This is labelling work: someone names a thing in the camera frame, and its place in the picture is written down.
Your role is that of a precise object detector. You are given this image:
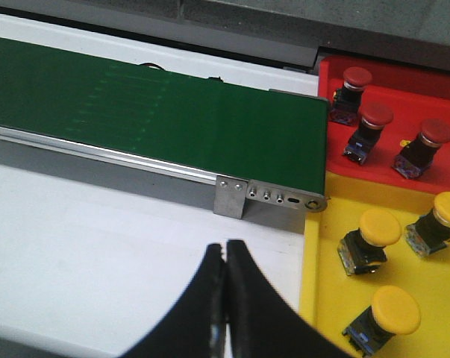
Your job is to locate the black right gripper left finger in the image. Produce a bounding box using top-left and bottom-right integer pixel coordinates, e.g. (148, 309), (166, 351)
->
(123, 243), (226, 357)

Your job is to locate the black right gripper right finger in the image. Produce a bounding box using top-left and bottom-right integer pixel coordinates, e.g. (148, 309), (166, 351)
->
(225, 239), (349, 357)

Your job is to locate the yellow mushroom push button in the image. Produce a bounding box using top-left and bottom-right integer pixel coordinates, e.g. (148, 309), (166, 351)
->
(342, 285), (422, 357)
(404, 191), (450, 257)
(337, 208), (402, 276)

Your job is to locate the red mushroom push button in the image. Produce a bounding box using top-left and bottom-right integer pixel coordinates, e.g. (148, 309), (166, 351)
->
(329, 66), (372, 126)
(392, 119), (450, 179)
(343, 101), (394, 165)

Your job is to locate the yellow bin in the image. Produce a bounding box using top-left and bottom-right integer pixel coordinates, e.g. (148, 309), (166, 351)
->
(299, 173), (450, 357)

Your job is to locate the green conveyor belt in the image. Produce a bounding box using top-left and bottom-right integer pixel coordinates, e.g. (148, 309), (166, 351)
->
(0, 38), (328, 194)

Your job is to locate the red bin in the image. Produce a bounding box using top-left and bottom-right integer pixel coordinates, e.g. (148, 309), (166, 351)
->
(318, 55), (450, 193)

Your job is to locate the steel bracket at belt end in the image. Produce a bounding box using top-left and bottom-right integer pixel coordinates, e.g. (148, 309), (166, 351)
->
(244, 180), (328, 234)

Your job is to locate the steel conveyor support bracket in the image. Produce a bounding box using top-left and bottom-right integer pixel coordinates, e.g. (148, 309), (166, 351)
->
(213, 175), (248, 219)

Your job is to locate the aluminium conveyor side rail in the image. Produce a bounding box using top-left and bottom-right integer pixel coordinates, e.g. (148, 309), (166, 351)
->
(0, 126), (217, 186)

